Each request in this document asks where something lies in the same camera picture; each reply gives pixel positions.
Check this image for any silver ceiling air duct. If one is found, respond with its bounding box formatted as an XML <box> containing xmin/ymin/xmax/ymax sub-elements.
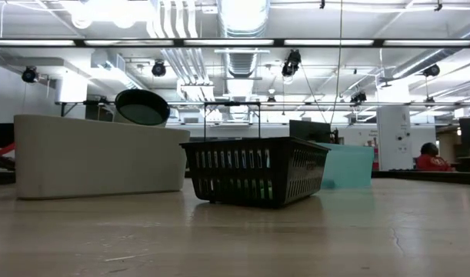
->
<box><xmin>217</xmin><ymin>0</ymin><xmax>271</xmax><ymax>78</ymax></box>

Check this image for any black overhead light bar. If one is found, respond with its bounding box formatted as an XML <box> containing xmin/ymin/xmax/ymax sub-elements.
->
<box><xmin>0</xmin><ymin>37</ymin><xmax>470</xmax><ymax>48</ymax></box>

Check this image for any clear translucent plastic bin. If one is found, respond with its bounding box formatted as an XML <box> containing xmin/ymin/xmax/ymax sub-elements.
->
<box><xmin>13</xmin><ymin>114</ymin><xmax>191</xmax><ymax>200</ymax></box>

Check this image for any person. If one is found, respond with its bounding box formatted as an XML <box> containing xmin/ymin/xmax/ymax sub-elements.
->
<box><xmin>415</xmin><ymin>142</ymin><xmax>455</xmax><ymax>172</ymax></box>

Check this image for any black metal stand frame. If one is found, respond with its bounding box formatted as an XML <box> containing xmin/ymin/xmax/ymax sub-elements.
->
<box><xmin>203</xmin><ymin>101</ymin><xmax>262</xmax><ymax>139</ymax></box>

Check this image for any white pillar with poster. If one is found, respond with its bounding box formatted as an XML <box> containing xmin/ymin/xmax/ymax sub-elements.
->
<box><xmin>375</xmin><ymin>105</ymin><xmax>415</xmax><ymax>172</ymax></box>

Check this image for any black slotted plastic basket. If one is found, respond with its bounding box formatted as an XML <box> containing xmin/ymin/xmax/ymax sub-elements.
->
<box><xmin>179</xmin><ymin>136</ymin><xmax>331</xmax><ymax>209</ymax></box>

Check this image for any black round dish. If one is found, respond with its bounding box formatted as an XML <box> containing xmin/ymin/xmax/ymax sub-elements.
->
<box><xmin>114</xmin><ymin>88</ymin><xmax>171</xmax><ymax>126</ymax></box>

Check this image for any green translucent plastic bin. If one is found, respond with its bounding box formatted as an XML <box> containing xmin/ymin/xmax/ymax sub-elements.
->
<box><xmin>317</xmin><ymin>142</ymin><xmax>375</xmax><ymax>189</ymax></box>

